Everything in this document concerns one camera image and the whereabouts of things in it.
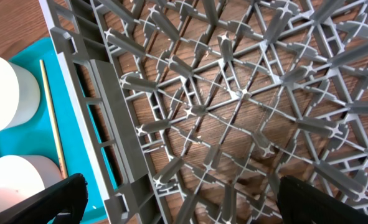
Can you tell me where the right wooden chopstick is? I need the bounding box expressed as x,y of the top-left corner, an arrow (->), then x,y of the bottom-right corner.
39,59 -> 68,179

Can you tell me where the white cup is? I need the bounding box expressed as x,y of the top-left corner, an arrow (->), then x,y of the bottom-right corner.
0,57 -> 40,131

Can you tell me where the grey dishwasher rack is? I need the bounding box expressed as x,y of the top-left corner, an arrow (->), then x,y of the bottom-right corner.
40,1 -> 368,223

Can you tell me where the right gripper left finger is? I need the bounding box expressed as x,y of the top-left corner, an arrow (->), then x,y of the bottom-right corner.
0,173 -> 88,224

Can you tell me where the teal serving tray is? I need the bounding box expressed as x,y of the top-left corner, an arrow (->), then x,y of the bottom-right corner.
0,38 -> 107,223

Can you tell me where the pink bowl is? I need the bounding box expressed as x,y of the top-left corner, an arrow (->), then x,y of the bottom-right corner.
0,155 -> 63,212

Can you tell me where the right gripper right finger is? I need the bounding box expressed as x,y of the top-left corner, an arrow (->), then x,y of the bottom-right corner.
277,175 -> 368,224

